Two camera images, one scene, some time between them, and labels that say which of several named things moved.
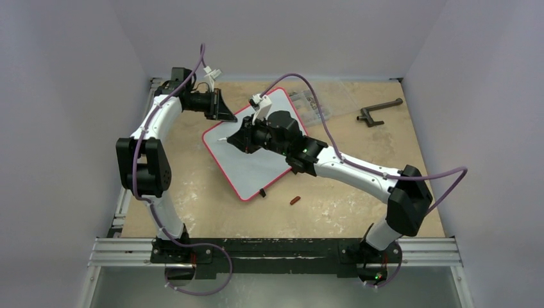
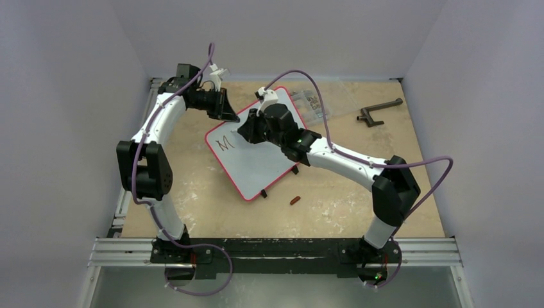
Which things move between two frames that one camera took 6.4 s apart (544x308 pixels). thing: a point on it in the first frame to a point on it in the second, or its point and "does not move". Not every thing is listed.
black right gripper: [247, 136] to [253, 130]
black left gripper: [218, 110] does not move
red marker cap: [295, 199] does not move
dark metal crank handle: [366, 116] does not move
